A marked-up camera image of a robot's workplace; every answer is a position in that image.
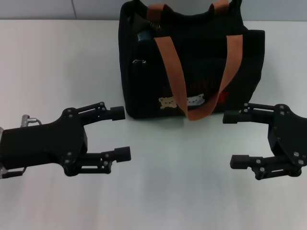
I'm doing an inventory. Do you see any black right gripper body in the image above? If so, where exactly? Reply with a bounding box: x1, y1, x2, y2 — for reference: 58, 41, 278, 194
267, 103, 307, 178

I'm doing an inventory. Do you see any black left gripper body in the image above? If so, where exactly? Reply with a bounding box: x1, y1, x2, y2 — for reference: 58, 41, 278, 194
0, 107, 88, 177

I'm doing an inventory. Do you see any black food bag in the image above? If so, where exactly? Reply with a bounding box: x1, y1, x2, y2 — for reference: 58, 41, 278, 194
117, 0, 266, 122

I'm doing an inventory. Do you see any teal item inside bag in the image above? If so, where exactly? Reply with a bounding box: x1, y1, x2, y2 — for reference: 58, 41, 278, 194
137, 30, 154, 46

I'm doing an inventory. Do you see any left gripper cable, silver plug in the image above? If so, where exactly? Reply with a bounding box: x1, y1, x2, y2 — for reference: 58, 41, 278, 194
21, 115, 43, 126

